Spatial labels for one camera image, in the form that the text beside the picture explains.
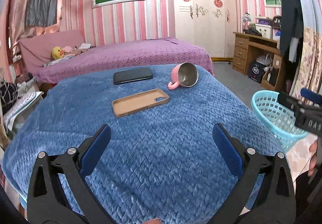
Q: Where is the light blue trash basket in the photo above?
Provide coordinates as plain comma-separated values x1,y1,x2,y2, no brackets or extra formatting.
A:
251,90,308,153

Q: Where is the person's right hand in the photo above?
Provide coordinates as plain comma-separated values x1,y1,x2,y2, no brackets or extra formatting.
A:
308,140,318,177

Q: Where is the floral beige curtain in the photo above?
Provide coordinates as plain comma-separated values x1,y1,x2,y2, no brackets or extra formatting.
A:
292,27,321,101

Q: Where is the black box under desk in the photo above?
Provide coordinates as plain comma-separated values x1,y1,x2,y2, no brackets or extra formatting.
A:
248,61,265,83

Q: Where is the dark hanging jacket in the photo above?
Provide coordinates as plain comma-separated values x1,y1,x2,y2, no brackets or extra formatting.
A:
279,0,303,62

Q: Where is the wooden desk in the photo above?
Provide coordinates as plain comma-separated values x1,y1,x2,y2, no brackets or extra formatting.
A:
232,32,286,92

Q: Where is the white storage box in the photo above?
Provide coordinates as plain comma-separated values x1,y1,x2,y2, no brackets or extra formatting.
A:
255,23,273,39

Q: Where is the dotted cloth covered stand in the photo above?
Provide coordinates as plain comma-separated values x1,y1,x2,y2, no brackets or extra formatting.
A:
3,91,44,132

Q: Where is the desk lamp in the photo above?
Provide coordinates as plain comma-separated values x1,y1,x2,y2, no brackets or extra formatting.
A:
242,12,252,33

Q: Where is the blue quilted blanket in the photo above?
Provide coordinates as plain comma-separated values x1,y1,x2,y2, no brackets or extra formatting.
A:
2,64,282,223

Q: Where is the black white patterned bag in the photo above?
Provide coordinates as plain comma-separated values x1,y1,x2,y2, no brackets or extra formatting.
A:
0,81,18,114

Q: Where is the pink steel mug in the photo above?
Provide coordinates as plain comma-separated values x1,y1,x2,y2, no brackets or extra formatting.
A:
168,62,199,90

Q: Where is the tan phone case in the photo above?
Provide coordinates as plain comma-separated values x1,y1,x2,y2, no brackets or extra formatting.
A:
112,89,170,118

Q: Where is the black phone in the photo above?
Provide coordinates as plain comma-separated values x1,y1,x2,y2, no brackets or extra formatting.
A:
114,68,153,85

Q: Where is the white wardrobe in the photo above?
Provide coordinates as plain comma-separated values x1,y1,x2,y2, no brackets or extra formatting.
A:
173,0,237,59

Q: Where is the purple dotted bed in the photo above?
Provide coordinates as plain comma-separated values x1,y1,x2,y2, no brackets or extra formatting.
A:
31,38,215,84

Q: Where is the yellow duck plush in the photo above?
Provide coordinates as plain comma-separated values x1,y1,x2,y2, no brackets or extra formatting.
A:
51,46,64,60

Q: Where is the pink sofa headboard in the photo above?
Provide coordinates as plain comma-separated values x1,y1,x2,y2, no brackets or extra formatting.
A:
18,30,85,74

